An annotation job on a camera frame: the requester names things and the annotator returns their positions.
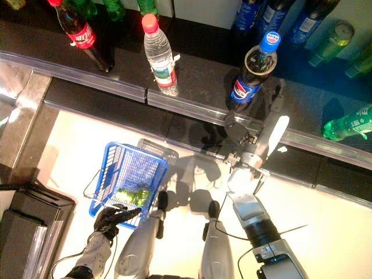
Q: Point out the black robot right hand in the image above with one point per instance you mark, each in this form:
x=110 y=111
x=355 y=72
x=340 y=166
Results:
x=261 y=136

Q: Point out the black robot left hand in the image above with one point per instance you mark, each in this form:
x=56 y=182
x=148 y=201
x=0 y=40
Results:
x=106 y=222

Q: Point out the Pepsi bottle with tan collar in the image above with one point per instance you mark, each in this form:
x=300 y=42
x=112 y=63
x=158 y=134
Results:
x=247 y=87

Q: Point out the blue plastic shopping basket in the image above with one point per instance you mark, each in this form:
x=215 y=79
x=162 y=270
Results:
x=130 y=171

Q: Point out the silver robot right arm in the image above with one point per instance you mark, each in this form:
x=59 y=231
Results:
x=250 y=209

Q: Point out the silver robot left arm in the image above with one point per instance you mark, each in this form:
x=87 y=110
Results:
x=93 y=255

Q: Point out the white paper scrap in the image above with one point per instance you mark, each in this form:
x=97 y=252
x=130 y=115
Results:
x=282 y=149

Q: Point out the silver robot left leg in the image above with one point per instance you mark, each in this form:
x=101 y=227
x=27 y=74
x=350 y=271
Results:
x=136 y=250

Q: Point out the silver robot leg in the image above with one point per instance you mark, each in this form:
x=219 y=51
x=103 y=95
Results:
x=215 y=253
x=136 y=250

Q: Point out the black floor cabinet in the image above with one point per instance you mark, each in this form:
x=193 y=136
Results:
x=29 y=209

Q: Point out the green Sprite bottle yellow cap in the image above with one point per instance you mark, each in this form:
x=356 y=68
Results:
x=148 y=7
x=114 y=10
x=81 y=8
x=348 y=123

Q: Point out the black base shelf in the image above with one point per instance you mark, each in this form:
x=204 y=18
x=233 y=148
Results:
x=116 y=113

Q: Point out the silver robot right leg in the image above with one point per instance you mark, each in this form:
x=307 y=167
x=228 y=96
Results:
x=215 y=253

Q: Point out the Pepsi cola bottle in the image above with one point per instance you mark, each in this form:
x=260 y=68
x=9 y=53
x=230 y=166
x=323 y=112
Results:
x=247 y=14
x=273 y=17
x=308 y=23

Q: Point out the small water bottle red cap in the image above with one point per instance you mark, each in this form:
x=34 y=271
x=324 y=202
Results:
x=160 y=58

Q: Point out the Coca-Cola bottle red cap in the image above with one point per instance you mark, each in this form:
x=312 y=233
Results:
x=84 y=37

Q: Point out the small yellow tea bottle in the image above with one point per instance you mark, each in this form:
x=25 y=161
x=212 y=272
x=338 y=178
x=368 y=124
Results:
x=16 y=3

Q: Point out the clear plastic rail strips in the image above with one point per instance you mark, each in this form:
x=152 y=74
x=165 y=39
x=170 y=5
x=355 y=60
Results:
x=43 y=250

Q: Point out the black shelf board clear rail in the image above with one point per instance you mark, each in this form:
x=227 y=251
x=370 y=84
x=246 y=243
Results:
x=203 y=78
x=37 y=43

